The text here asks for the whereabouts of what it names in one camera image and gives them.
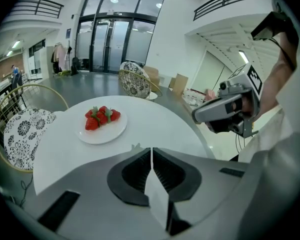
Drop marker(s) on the white cabinet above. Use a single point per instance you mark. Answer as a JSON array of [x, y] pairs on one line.
[[38, 64]]

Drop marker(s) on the black bag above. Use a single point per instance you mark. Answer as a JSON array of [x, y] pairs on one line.
[[75, 66]]

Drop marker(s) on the black desk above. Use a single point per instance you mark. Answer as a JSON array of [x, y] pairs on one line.
[[2, 94]]

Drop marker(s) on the yellow green item on floor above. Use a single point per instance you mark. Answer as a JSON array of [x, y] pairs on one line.
[[64, 73]]

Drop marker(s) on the brown cardboard box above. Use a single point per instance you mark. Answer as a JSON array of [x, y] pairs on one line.
[[152, 74]]

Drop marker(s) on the tube ceiling light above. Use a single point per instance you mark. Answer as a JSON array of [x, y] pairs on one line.
[[9, 53], [243, 57], [16, 44]]

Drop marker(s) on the round white table gold legs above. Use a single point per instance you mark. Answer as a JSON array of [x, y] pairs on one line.
[[152, 124]]

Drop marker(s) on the person's right hand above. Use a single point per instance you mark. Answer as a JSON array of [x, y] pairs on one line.
[[247, 106]]

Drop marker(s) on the pack of clear bottles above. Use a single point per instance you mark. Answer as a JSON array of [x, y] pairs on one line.
[[193, 97]]

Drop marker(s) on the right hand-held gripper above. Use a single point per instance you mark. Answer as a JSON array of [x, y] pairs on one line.
[[250, 84]]

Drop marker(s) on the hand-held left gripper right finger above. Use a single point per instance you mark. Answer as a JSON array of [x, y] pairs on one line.
[[215, 184]]

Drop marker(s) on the white round plate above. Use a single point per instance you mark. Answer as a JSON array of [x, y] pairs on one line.
[[107, 134]]

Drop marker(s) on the glass entrance door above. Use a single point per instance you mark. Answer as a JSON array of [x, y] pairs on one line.
[[120, 34]]

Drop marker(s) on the clothes rack with garments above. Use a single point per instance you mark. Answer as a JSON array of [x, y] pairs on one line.
[[58, 56]]

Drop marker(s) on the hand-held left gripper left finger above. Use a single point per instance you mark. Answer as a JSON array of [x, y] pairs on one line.
[[95, 196]]

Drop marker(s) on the blue wall sign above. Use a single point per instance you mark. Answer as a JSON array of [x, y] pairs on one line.
[[68, 33]]

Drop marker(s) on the person's right forearm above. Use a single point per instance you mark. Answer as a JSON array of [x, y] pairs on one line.
[[277, 79]]

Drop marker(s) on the person's white shirt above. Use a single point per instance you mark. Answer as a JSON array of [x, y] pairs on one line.
[[285, 159]]

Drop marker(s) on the cardboard boxes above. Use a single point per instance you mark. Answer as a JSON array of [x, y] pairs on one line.
[[181, 84]]

